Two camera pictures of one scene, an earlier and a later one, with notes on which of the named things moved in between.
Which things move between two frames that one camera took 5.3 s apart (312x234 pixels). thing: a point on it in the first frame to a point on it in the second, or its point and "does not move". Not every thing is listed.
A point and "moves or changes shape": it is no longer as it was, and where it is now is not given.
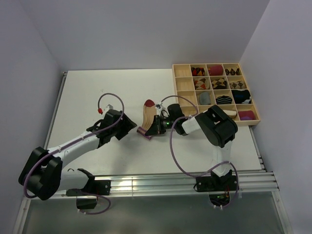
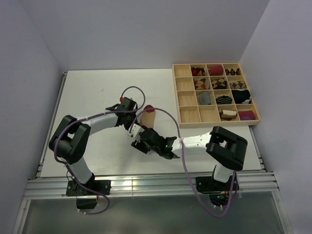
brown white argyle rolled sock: x=232 y=72 does not move
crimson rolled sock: x=216 y=70 does not move
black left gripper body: x=123 y=127 to x=130 y=116
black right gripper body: x=162 y=124 to x=142 y=146
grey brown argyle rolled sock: x=238 y=85 does not move
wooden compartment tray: x=200 y=87 does not move
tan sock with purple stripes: x=149 y=112 moves or changes shape
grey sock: x=204 y=98 does not move
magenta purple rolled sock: x=246 y=115 does not move
